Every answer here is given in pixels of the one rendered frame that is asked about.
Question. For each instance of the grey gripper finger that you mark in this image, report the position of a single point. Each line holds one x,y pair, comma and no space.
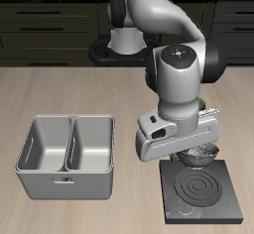
173,159

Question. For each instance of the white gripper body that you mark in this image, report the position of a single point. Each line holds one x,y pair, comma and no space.
198,135

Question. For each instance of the black bowl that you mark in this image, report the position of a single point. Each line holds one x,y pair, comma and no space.
197,157

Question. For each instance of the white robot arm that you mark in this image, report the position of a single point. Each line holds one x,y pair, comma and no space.
177,79

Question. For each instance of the dark grey stove plate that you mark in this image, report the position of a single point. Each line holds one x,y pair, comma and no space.
228,198

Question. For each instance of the dark green round object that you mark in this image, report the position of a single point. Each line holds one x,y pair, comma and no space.
202,104

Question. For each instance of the white two-bin basket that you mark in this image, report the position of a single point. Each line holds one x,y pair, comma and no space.
82,185

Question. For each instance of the dark kitchen cupboards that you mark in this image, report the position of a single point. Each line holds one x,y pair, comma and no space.
49,33

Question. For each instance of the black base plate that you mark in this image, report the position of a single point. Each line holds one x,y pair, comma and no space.
99,51

